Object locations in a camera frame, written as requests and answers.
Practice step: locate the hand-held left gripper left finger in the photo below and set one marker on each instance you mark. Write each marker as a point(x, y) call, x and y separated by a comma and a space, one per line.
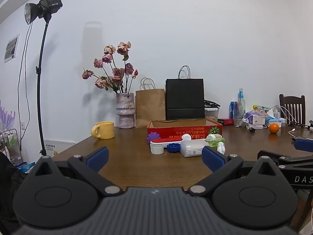
point(97, 158)

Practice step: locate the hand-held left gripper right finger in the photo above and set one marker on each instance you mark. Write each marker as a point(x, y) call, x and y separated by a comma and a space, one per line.
point(213, 160)

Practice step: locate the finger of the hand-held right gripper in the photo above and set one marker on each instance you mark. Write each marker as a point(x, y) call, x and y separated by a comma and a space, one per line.
point(304, 144)
point(283, 158)

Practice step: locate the red cardboard box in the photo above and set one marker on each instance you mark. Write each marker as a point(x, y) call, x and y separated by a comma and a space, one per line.
point(176, 131)

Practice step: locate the white ribbed lid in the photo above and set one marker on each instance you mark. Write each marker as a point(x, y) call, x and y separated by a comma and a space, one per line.
point(156, 149)

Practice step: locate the purple toothed lid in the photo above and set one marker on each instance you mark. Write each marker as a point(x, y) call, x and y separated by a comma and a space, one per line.
point(153, 137)

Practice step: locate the black power bank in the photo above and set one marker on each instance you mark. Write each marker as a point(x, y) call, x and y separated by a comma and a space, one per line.
point(303, 137)

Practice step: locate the small white bottle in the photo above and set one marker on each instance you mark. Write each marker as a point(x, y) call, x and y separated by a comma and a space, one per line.
point(221, 149)

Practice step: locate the green and white bottle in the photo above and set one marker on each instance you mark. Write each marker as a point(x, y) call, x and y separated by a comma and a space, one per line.
point(215, 142)

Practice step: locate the small white round lid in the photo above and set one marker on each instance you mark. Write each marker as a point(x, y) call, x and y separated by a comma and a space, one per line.
point(186, 137)
point(211, 137)

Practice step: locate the white plastic bottle lying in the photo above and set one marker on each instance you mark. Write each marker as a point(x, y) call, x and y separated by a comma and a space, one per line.
point(192, 148)

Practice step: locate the yellow mug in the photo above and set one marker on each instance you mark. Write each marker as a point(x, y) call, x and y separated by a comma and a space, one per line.
point(105, 129)

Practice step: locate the orange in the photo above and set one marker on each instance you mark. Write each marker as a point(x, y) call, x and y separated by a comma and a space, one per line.
point(273, 128)

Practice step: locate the dark wooden chair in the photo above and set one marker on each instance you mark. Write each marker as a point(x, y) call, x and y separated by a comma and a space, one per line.
point(293, 109)

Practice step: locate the blue tissue box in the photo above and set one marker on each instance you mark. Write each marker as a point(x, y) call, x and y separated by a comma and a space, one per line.
point(272, 120)

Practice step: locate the small red flat box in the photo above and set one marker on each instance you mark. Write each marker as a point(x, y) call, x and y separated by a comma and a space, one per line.
point(226, 121)

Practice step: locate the blue bottle cap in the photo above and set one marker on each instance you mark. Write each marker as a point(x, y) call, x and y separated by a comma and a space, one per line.
point(173, 148)

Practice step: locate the black earbuds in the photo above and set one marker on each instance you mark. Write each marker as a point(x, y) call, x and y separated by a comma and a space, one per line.
point(251, 129)

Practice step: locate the purple tissue pack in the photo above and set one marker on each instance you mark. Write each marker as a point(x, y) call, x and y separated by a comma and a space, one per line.
point(255, 119)

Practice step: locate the clear container with black lid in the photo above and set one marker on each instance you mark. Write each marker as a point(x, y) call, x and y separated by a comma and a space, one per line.
point(211, 112)

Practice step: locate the clear drinking glass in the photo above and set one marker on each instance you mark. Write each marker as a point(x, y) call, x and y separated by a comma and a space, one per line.
point(237, 118)

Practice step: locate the white and red oblong case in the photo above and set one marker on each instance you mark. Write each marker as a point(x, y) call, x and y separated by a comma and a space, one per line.
point(166, 141)

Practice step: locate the blue drink can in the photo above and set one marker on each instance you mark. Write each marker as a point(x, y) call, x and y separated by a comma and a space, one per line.
point(232, 110)

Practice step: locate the colourful snack packet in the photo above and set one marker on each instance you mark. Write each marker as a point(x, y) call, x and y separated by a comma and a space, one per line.
point(261, 108)

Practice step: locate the mottled pink ceramic vase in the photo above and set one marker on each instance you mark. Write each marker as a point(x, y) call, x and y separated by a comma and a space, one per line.
point(125, 110)

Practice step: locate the clear plastic water bottle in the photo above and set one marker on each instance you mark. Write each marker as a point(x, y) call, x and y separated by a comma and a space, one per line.
point(241, 102)

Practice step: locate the black paper bag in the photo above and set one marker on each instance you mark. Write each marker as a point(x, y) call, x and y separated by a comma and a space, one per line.
point(185, 98)

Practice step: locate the brown paper bag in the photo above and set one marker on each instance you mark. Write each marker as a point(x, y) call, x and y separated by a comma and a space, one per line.
point(150, 107)

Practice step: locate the dried pink roses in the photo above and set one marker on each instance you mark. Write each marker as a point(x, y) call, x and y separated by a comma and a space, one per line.
point(115, 74)

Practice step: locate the metal rack with bottles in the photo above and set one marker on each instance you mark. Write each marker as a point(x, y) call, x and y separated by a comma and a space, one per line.
point(8, 142)

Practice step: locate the black studio light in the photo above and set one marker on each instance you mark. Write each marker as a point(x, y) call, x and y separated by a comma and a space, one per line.
point(44, 6)

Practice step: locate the white wall heater panel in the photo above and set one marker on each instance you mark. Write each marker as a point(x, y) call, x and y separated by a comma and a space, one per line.
point(60, 145)

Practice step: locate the purple wall sticker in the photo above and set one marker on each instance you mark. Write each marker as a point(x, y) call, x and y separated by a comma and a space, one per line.
point(6, 118)

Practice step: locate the grey wall poster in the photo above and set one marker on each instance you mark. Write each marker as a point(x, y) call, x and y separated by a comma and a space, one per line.
point(11, 48)

